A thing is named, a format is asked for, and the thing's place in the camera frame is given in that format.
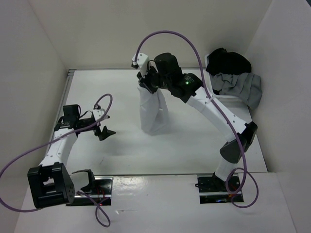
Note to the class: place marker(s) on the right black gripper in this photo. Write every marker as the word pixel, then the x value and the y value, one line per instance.
pixel 143 81

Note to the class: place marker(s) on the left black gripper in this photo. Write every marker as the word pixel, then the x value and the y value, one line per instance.
pixel 104 134

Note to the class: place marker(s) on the white skirt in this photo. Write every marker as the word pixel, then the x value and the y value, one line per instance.
pixel 153 110

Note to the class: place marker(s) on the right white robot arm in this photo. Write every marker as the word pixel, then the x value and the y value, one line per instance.
pixel 167 74

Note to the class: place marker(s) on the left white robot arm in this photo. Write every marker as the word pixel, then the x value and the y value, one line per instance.
pixel 50 183

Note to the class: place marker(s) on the black garment in bin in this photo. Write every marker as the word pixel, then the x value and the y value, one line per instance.
pixel 221 61

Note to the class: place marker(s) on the white plastic bin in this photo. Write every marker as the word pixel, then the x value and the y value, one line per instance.
pixel 220 97

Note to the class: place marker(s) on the grey garment in bin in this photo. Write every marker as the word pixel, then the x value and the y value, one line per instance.
pixel 246 86

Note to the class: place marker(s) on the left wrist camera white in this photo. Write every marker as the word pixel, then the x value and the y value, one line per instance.
pixel 98 113

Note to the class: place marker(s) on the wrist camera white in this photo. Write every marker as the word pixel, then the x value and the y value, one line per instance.
pixel 139 61
pixel 98 113

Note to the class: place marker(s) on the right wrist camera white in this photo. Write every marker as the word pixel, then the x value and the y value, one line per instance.
pixel 139 61

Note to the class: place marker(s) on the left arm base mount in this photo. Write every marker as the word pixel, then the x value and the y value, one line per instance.
pixel 101 193

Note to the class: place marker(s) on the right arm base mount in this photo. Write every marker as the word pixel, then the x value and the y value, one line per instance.
pixel 212 190

